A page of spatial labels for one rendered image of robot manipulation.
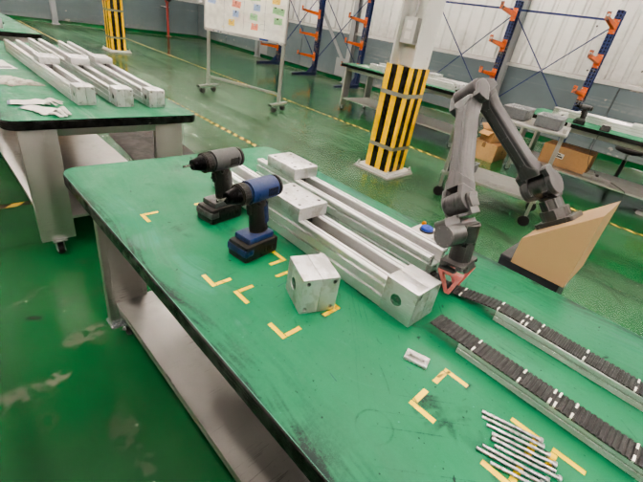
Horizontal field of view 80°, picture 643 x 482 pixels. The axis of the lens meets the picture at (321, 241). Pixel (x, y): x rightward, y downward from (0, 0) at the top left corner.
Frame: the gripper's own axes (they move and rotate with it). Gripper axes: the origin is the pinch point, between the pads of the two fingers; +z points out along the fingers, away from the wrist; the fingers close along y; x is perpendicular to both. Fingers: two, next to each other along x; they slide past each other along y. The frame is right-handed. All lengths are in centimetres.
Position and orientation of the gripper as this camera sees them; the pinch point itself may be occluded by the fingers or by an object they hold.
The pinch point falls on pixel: (451, 287)
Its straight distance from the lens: 112.9
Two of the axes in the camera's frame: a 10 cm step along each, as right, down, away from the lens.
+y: -6.6, 2.5, -7.1
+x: 7.4, 3.5, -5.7
